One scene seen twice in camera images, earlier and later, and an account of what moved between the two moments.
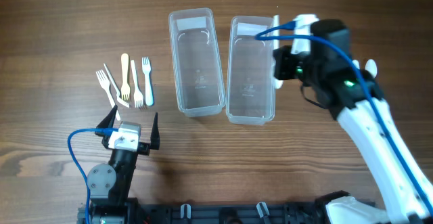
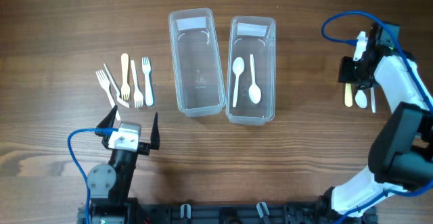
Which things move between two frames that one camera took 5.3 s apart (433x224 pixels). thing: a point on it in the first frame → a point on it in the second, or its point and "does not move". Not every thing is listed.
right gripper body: [290, 65] → [350, 72]
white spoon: [279, 83] → [254, 91]
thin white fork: [119, 99] does not move
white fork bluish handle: [146, 67] does not move
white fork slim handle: [138, 95] does not move
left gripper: [145, 147] does not move
